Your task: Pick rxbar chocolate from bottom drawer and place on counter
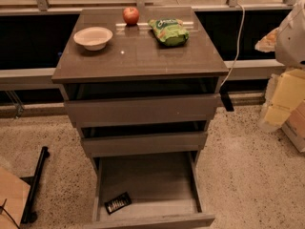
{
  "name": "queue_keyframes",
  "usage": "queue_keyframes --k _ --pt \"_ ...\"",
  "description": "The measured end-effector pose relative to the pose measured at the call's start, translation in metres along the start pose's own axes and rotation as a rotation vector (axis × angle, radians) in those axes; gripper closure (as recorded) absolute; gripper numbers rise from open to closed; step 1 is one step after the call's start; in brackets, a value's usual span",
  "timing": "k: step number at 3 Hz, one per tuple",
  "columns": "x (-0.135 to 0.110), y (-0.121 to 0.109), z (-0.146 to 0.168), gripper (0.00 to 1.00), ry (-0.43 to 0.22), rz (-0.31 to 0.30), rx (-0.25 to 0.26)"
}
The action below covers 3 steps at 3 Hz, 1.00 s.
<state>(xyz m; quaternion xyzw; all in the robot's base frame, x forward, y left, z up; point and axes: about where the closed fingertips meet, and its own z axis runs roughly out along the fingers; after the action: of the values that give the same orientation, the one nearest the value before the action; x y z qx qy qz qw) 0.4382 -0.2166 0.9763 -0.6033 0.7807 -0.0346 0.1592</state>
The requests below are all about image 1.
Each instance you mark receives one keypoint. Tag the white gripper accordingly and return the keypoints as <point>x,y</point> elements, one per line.
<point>292,43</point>

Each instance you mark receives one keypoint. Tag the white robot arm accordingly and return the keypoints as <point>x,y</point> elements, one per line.
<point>290,40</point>

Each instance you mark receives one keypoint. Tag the grey drawer cabinet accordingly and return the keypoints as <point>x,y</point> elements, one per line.
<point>135,65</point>

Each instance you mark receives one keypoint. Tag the bottom open grey drawer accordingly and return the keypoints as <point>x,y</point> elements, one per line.
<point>163,189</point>

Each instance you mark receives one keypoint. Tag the top grey drawer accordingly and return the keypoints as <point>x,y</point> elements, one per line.
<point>146,110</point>

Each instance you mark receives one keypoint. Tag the middle grey drawer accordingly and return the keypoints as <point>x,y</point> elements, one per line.
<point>143,144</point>

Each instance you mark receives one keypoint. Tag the black power adapter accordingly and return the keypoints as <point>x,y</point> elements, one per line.
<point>227,103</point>

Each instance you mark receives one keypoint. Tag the cardboard box right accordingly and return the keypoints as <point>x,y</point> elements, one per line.
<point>294,127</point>

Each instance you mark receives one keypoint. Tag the green chip bag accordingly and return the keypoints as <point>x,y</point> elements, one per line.
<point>169,31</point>

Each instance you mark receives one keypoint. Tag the red apple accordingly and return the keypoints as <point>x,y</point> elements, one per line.
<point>131,15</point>

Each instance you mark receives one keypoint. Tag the white paper bowl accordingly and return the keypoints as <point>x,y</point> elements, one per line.
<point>93,38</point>

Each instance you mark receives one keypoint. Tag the black metal stand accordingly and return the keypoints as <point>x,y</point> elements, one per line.
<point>30,216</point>

